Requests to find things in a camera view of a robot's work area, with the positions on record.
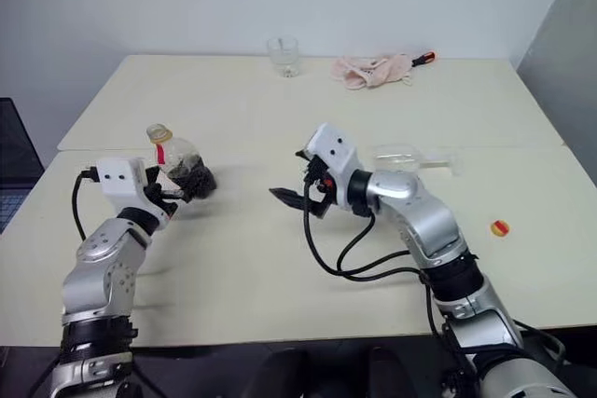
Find pink cloth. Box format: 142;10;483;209
329;52;415;90

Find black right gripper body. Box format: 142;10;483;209
301;158;336;220

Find cola bottle with yellow cap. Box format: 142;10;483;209
146;122;219;201

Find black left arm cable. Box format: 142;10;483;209
71;168;102;240

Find clear empty plastic bottle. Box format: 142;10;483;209
371;144;465;178

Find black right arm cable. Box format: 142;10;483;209
301;181;444;338

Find clear glass tumbler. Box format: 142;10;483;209
266;34;300;78

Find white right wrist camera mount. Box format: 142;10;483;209
305;121;369;211

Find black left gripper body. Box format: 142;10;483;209
143;166;182;220

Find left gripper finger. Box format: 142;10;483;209
161;187;194;204

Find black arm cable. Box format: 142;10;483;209
71;168;102;240
301;181;444;338

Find dark laptop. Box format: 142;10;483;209
0;98;46;235

